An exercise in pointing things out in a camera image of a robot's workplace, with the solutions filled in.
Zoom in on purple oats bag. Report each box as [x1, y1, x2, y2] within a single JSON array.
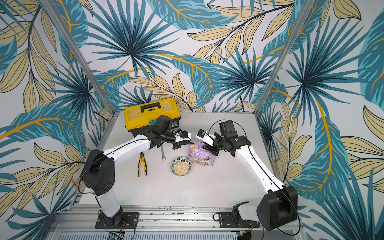
[[187, 141, 216, 168]]

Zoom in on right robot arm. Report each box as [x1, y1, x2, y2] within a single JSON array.
[[196, 120, 300, 231]]

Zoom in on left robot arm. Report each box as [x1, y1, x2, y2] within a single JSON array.
[[80, 116, 192, 228]]

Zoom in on green leaf pattern bowl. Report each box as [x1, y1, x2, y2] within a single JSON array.
[[171, 157, 192, 177]]

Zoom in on silver open-end wrench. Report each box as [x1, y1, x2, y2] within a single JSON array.
[[160, 146, 167, 161]]

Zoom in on yellow black pliers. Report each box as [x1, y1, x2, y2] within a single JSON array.
[[138, 152, 148, 178]]

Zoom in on yellow black toolbox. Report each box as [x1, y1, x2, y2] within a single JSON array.
[[124, 98, 181, 137]]

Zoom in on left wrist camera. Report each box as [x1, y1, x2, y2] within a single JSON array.
[[175, 129, 192, 143]]

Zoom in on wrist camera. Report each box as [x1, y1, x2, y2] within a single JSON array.
[[175, 129, 192, 143], [196, 129, 216, 146]]

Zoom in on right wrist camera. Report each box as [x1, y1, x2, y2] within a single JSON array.
[[196, 129, 216, 146]]

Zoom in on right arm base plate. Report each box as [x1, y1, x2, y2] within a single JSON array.
[[213, 212, 261, 229]]

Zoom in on aluminium mounting rail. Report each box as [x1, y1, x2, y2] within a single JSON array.
[[46, 205, 309, 240]]

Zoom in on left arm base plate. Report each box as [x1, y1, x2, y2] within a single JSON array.
[[95, 212, 140, 230]]

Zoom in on right aluminium frame post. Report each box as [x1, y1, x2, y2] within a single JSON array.
[[254, 1, 315, 118]]

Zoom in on aluminium frame post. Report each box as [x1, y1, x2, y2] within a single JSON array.
[[254, 1, 315, 118], [41, 0, 119, 117]]

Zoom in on left aluminium frame post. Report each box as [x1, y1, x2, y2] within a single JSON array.
[[41, 0, 119, 117]]

